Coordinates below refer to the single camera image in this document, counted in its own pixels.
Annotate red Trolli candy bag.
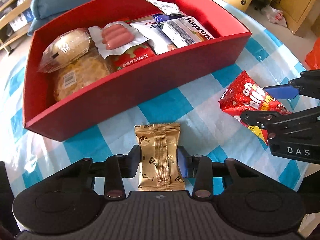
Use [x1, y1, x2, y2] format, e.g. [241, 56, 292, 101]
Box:
[218, 70, 293, 145]

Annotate gold foil snack packet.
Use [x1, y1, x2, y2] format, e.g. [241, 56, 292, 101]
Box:
[135, 122, 185, 191]

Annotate yellow crispy noodle packet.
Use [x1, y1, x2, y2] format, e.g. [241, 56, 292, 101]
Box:
[53, 50, 115, 101]

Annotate long red snack packet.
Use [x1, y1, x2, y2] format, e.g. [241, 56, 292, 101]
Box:
[109, 17, 157, 72]

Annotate white Kaprons wafer packet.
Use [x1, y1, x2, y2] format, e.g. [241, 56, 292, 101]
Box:
[159, 16, 215, 48]

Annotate pink sausages vacuum pack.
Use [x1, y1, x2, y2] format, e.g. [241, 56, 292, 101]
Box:
[88, 21, 148, 59]

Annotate round yellow bun packet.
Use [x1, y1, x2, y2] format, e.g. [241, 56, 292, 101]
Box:
[37, 28, 91, 73]

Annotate white spicy gluten strip packet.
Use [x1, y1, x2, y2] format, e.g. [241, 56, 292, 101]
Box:
[130, 20, 177, 55]

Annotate purple foil snack packet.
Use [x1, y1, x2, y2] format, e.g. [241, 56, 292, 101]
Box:
[152, 14, 185, 23]

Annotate white duck snack pouch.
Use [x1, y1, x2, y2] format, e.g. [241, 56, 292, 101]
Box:
[145, 0, 180, 15]

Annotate orange plastic bag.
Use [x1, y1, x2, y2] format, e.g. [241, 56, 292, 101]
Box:
[305, 38, 320, 70]

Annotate blue checkered tablecloth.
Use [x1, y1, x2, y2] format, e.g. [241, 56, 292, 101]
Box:
[1, 5, 308, 194]

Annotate red cardboard box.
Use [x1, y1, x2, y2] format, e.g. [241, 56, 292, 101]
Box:
[22, 0, 252, 141]

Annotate wooden TV cabinet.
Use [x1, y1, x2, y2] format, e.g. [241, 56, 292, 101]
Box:
[1, 0, 33, 52]

